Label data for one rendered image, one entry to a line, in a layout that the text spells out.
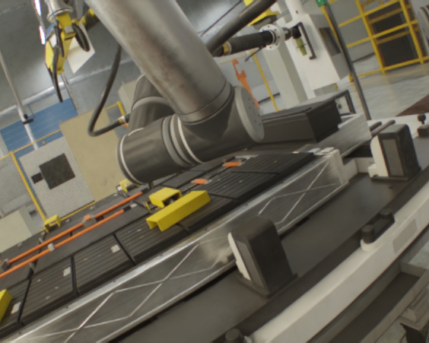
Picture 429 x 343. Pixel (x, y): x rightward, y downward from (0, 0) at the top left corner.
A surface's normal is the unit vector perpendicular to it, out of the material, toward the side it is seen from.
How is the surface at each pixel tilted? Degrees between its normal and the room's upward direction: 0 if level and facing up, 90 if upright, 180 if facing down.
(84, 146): 90
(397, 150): 90
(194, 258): 90
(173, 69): 121
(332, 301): 90
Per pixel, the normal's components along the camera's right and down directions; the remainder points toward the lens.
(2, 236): 0.38, 0.04
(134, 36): -0.12, 0.77
